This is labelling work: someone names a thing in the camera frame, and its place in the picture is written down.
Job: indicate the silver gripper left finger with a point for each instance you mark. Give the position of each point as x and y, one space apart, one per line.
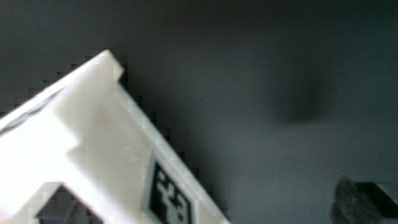
64 210

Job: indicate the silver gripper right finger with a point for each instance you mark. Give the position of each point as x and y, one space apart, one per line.
364 203

